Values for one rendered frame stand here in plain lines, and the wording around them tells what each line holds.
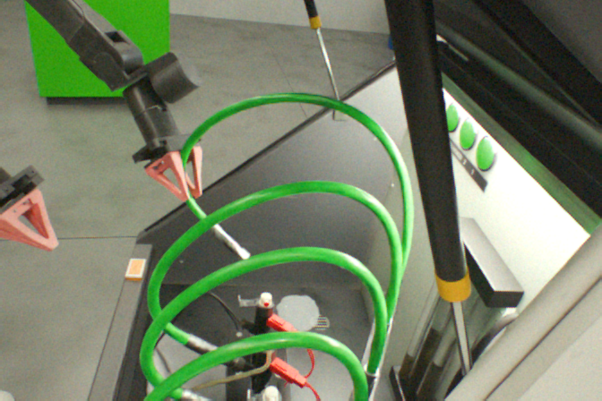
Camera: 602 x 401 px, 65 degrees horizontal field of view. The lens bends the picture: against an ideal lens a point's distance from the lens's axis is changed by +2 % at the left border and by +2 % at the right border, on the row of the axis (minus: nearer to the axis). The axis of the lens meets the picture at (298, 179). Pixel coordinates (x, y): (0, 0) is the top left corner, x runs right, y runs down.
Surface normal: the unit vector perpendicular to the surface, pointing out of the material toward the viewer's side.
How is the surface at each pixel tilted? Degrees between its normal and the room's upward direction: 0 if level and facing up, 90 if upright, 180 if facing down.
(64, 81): 90
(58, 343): 0
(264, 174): 90
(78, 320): 0
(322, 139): 90
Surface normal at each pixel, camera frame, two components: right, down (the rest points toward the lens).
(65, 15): -0.19, 0.24
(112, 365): 0.14, -0.85
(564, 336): -0.92, -0.26
